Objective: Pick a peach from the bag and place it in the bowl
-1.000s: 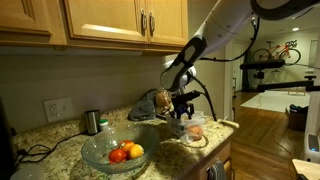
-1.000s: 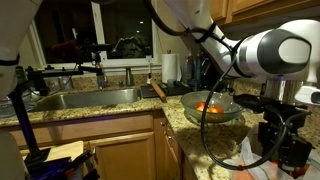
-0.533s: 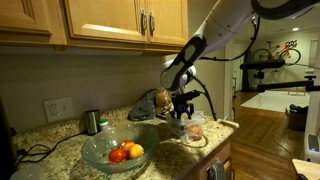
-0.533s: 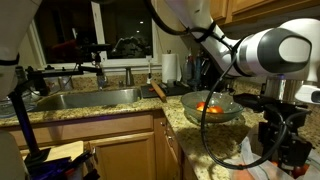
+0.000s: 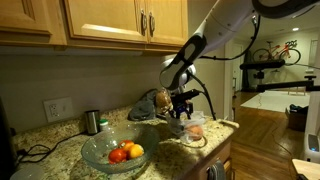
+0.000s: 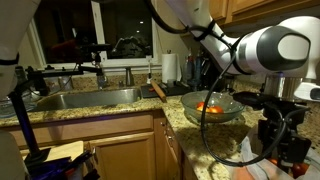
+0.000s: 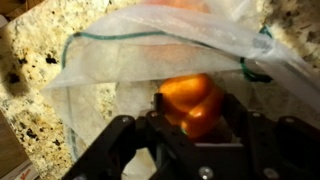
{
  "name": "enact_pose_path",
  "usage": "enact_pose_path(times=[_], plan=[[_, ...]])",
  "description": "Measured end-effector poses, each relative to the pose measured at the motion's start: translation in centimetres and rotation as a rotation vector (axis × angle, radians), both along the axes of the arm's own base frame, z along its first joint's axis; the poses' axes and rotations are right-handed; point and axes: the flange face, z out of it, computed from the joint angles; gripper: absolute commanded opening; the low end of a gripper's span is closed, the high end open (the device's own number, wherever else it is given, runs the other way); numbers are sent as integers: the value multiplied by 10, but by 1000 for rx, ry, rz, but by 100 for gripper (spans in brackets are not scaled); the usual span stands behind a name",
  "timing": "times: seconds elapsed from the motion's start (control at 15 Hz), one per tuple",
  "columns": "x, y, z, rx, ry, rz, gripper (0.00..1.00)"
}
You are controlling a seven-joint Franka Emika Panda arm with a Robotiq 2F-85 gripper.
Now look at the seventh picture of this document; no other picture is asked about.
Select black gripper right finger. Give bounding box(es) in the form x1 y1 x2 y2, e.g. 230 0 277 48
222 93 320 180

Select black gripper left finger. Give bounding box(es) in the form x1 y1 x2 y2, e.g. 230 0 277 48
62 92 188 180

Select clear plastic zip bag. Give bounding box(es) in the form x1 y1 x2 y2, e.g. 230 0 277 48
41 0 320 180

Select orange peach with sticker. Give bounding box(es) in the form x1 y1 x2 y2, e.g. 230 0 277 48
158 73 225 139

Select pale pink peach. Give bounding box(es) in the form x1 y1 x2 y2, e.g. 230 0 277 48
143 43 234 71

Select white red carton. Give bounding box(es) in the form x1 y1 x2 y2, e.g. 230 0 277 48
4 160 40 180

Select wooden base cabinet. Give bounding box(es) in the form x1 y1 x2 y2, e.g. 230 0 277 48
0 109 31 179

